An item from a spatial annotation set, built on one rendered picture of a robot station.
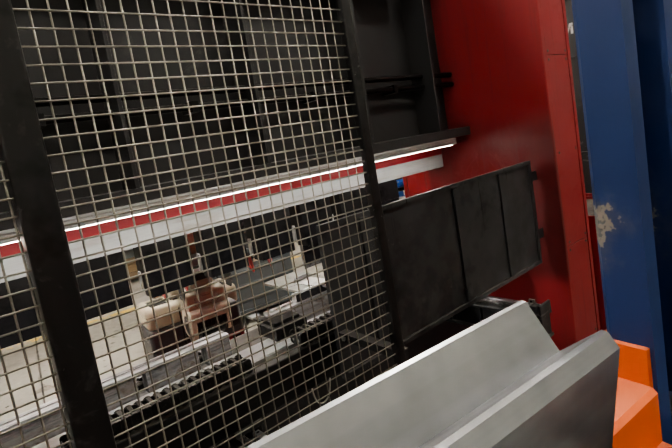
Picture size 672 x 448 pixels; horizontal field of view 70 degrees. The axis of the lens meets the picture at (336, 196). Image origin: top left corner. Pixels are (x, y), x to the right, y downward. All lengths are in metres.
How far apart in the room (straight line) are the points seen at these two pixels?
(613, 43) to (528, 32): 1.90
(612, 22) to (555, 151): 1.88
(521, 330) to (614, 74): 0.16
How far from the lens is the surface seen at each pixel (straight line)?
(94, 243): 1.53
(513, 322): 0.17
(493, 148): 2.27
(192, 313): 2.65
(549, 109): 2.14
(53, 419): 1.63
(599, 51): 0.28
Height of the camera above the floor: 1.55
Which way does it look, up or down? 7 degrees down
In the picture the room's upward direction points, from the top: 10 degrees counter-clockwise
